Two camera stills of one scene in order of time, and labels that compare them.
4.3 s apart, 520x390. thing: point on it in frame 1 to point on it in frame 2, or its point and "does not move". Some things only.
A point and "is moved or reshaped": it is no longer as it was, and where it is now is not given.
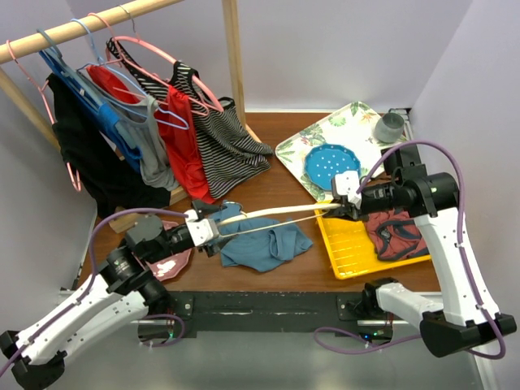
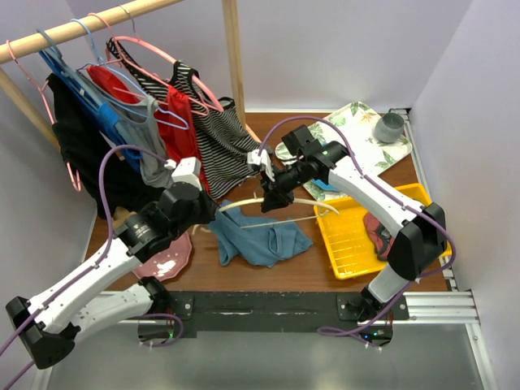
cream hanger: [275, 210] is moved or reshaped
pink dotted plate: [168, 266] does not move
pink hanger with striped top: [159, 66] does not move
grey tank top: [139, 122] does not move
